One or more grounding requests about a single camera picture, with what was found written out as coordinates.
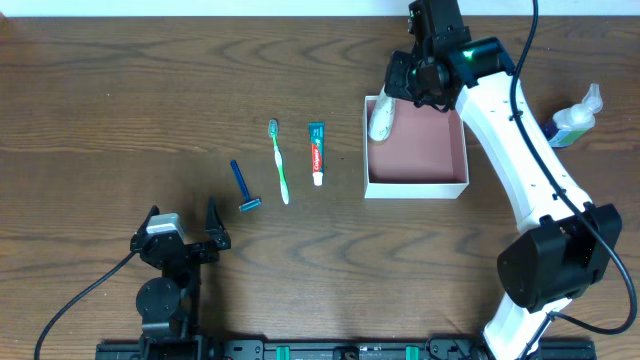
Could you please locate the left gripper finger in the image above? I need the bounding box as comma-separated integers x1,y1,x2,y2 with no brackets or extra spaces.
136,205,160,235
205,197,231,250

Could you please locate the white floral lotion tube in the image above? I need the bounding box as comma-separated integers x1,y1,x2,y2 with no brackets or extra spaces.
367,87,396,142

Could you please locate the green white toothbrush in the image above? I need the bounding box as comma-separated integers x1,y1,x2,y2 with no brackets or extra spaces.
268,119,290,205

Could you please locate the Colgate toothpaste tube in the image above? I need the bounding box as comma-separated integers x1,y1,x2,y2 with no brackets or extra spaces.
309,122,325,186

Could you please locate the clear pump bottle blue liquid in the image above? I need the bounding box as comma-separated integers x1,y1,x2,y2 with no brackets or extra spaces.
542,83,603,148

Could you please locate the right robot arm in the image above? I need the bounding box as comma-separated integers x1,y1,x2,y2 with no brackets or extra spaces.
385,0,622,359

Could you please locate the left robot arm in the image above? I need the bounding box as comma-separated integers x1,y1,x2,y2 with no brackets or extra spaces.
130,198,231,359

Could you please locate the blue disposable razor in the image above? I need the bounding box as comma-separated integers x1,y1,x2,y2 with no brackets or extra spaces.
230,160,262,212

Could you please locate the white box pink interior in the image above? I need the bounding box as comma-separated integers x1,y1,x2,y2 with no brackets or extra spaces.
363,100,469,199

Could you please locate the left black cable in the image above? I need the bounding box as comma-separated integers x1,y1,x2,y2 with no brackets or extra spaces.
32,250,139,360

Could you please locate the black cable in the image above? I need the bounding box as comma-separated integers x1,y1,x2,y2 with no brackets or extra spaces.
508,0,639,360
32,250,139,360

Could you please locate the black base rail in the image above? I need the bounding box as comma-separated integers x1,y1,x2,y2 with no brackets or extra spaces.
94,335,599,360

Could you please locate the right black cable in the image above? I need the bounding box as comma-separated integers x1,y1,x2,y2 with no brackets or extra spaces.
508,0,639,360

